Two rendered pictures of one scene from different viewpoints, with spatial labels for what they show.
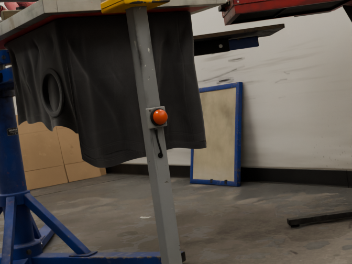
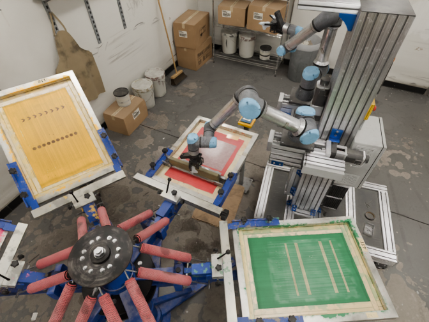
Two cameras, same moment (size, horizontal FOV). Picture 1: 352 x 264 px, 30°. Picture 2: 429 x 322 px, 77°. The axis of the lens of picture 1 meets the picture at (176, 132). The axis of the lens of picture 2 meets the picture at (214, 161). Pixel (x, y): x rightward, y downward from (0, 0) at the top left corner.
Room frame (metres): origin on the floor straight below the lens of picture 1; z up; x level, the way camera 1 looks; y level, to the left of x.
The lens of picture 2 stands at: (2.89, 1.53, 2.54)
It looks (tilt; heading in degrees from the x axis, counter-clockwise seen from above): 48 degrees down; 239
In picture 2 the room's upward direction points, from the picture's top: 1 degrees counter-clockwise
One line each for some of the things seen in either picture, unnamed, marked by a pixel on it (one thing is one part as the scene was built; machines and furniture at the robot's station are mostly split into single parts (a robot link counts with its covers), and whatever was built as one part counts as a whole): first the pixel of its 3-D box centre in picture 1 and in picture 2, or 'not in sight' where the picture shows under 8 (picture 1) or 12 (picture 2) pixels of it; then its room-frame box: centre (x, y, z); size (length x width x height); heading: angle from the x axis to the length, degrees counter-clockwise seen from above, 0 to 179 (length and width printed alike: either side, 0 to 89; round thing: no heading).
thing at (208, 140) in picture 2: not in sight; (208, 140); (2.26, 0.42, 1.31); 0.11 x 0.11 x 0.08; 56
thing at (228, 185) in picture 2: not in sight; (225, 189); (2.25, 0.61, 0.98); 0.30 x 0.05 x 0.07; 31
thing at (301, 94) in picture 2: not in sight; (306, 90); (1.31, 0.35, 1.31); 0.15 x 0.15 x 0.10
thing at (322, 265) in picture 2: not in sight; (281, 262); (2.29, 1.23, 1.05); 1.08 x 0.61 x 0.23; 151
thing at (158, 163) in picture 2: not in sight; (160, 163); (2.54, 0.14, 0.98); 0.30 x 0.05 x 0.07; 31
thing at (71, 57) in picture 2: not in sight; (73, 61); (2.74, -1.70, 1.06); 0.53 x 0.07 x 1.05; 31
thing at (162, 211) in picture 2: not in sight; (166, 206); (2.67, 0.54, 1.02); 0.17 x 0.06 x 0.05; 31
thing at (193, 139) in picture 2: not in sight; (193, 142); (2.35, 0.38, 1.31); 0.09 x 0.08 x 0.11; 146
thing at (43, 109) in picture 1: (46, 84); not in sight; (2.04, 0.38, 0.79); 0.46 x 0.09 x 0.33; 31
